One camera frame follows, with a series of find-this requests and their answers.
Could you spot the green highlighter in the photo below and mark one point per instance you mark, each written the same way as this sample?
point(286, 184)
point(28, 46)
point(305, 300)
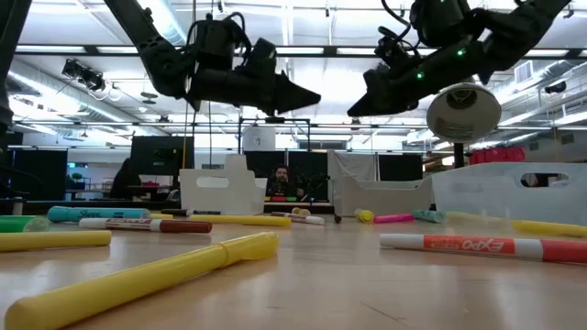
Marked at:
point(18, 224)

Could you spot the thin pink marker pen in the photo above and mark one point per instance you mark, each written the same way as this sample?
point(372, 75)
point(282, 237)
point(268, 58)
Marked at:
point(393, 218)

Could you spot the orange-red Expo marker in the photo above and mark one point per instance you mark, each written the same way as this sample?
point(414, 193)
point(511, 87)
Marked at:
point(481, 246)

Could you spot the red tray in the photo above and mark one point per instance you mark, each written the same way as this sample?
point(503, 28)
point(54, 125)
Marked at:
point(146, 184)

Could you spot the black monitor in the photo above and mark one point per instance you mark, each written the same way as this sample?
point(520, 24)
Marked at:
point(161, 156)

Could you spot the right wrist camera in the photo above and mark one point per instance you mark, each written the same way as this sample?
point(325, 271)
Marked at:
point(392, 48)

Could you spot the brown Expo marker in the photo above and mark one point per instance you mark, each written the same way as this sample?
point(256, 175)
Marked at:
point(137, 225)

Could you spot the black speaker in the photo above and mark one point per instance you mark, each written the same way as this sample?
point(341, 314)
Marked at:
point(556, 87)

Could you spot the white plastic bin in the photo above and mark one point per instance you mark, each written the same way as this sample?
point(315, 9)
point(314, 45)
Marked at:
point(220, 197)

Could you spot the colourful button strip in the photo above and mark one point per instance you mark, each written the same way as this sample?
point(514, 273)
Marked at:
point(277, 199)

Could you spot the white sheet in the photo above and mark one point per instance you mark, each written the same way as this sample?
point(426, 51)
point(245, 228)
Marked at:
point(351, 166)

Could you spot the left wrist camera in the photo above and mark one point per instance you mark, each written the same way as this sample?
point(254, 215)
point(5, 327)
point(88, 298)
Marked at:
point(263, 57)

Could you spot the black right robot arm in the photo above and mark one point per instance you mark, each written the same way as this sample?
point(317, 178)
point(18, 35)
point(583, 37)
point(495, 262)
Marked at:
point(513, 27)

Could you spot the yellow Sharpie highlighter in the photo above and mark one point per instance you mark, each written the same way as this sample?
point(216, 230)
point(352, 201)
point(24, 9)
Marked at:
point(301, 212)

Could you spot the clear plastic bin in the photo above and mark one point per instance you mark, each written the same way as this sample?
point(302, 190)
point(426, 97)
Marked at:
point(486, 192)

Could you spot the black Expo marker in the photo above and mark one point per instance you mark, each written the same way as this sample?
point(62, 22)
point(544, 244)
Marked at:
point(188, 212)

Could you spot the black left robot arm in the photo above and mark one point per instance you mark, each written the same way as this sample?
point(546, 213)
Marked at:
point(160, 55)

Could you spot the person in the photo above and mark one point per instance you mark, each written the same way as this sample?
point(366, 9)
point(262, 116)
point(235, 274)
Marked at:
point(125, 179)
point(281, 181)

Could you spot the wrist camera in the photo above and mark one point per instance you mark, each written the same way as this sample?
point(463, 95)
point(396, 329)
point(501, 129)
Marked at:
point(263, 57)
point(392, 48)

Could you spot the grey translucent plastic bin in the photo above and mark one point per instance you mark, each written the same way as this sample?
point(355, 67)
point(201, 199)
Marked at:
point(380, 201)

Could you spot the small white cylinder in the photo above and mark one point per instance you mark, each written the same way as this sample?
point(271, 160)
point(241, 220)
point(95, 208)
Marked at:
point(17, 206)

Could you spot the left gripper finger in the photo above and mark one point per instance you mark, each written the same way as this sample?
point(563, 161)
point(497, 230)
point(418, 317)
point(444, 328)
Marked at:
point(293, 97)

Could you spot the black stand frame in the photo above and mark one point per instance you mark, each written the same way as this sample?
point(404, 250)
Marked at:
point(274, 120)

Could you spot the teal highlighter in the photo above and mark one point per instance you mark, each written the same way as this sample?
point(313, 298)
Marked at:
point(428, 216)

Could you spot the black hanging camera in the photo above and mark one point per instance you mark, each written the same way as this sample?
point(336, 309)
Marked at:
point(82, 75)

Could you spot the white box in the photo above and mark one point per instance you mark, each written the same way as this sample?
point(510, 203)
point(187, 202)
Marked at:
point(259, 139)

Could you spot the blue Sharpie highlighter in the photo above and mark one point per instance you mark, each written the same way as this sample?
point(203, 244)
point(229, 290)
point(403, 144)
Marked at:
point(98, 214)

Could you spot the red storage bins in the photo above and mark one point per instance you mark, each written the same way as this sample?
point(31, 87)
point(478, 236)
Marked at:
point(497, 155)

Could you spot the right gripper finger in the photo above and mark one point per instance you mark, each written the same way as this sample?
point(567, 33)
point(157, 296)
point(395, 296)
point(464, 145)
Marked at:
point(380, 104)

